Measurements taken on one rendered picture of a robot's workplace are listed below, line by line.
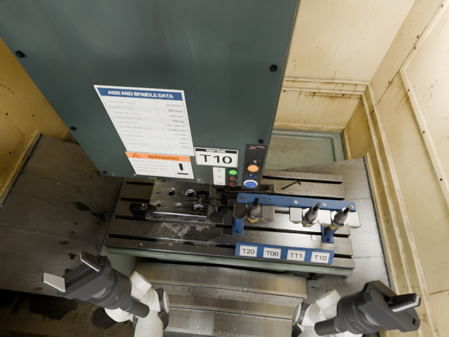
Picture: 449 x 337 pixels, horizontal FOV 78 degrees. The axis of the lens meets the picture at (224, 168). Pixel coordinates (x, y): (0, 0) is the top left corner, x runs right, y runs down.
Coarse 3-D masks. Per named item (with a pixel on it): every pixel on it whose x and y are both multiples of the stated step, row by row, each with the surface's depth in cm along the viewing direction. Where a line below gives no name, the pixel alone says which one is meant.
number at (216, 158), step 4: (212, 156) 65; (216, 156) 65; (220, 156) 65; (224, 156) 65; (228, 156) 64; (232, 156) 64; (212, 160) 66; (216, 160) 66; (220, 160) 66; (224, 160) 66; (228, 160) 66; (232, 160) 66; (224, 164) 68; (228, 164) 67; (232, 164) 67
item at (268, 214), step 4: (264, 208) 111; (268, 208) 111; (272, 208) 111; (264, 212) 110; (268, 212) 110; (272, 212) 110; (264, 216) 110; (268, 216) 110; (272, 216) 110; (264, 220) 109; (268, 220) 109; (272, 220) 109
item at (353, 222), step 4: (352, 212) 110; (356, 212) 110; (348, 216) 109; (352, 216) 109; (356, 216) 109; (348, 220) 109; (352, 220) 109; (356, 220) 109; (348, 224) 108; (352, 224) 108; (356, 224) 108; (360, 224) 108; (352, 228) 107; (356, 228) 107
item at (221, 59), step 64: (0, 0) 38; (64, 0) 37; (128, 0) 36; (192, 0) 35; (256, 0) 35; (64, 64) 46; (128, 64) 45; (192, 64) 44; (256, 64) 43; (192, 128) 57; (256, 128) 55
